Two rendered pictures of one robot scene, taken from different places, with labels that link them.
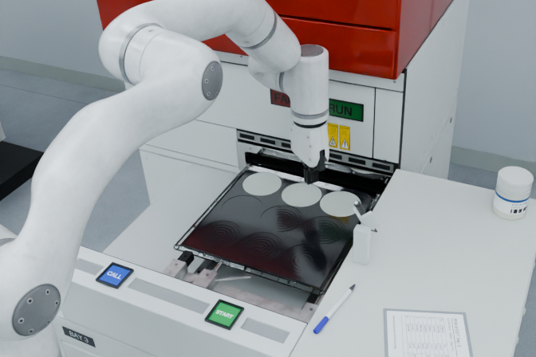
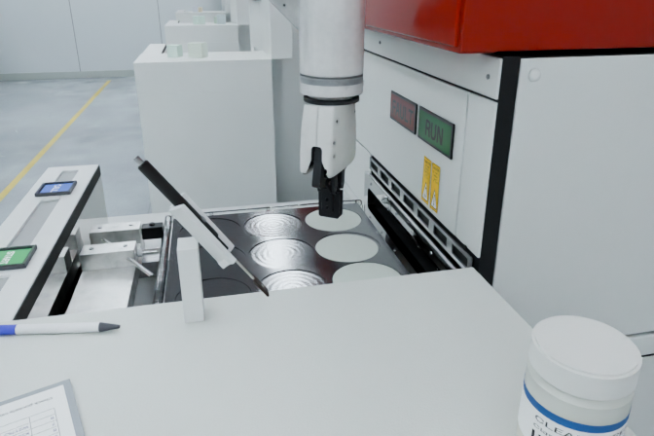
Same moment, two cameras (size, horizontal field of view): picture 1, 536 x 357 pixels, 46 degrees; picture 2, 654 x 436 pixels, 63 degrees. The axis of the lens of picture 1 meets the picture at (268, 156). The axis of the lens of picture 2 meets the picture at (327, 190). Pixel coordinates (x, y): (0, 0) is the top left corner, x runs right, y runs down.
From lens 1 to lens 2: 112 cm
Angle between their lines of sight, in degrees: 44
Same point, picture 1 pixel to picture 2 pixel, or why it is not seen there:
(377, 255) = (221, 325)
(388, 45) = not seen: outside the picture
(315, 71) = not seen: outside the picture
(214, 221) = (231, 220)
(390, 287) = (140, 368)
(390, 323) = (22, 402)
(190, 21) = not seen: outside the picture
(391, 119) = (478, 161)
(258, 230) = (240, 247)
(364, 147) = (449, 210)
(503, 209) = (521, 420)
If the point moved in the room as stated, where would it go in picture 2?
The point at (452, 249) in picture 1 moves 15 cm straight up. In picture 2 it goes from (319, 406) to (319, 244)
